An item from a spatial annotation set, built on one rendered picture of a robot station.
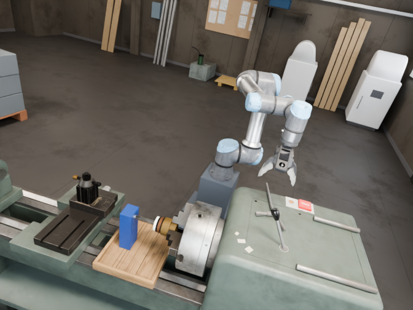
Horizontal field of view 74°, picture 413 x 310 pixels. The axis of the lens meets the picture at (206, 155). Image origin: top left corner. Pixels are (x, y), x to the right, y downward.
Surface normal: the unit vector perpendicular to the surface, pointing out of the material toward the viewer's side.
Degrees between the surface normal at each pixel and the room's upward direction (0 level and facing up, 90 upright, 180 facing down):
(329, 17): 90
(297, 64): 90
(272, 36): 90
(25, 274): 0
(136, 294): 90
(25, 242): 0
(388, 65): 71
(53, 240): 0
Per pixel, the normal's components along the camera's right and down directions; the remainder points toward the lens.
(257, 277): -0.24, 0.46
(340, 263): 0.17, -0.85
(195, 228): 0.02, -0.47
